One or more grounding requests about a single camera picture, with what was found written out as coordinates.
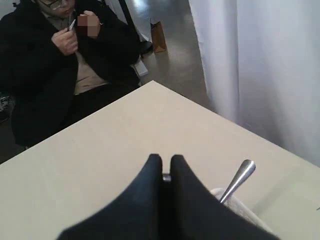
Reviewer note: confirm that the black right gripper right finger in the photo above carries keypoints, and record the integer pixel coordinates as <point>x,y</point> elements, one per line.
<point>198,215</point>

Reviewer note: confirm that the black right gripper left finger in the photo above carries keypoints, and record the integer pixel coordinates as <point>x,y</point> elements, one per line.
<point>133,215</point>

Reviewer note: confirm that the steel cutlery handle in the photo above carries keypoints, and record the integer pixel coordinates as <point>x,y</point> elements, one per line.
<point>166,177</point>
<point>245,170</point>

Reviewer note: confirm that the cream ceramic bowl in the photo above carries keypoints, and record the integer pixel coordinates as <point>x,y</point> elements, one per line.
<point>235,205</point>

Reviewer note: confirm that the white backdrop curtain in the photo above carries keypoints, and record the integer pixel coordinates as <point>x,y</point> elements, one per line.
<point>261,65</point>

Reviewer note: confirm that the black metal stand pole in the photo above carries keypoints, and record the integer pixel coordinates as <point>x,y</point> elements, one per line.
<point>145,45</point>

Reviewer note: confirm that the person in black coat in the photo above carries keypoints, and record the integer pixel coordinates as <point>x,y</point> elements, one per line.
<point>63,60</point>

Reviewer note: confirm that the brown paper bag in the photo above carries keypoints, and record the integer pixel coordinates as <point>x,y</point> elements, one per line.
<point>157,37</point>

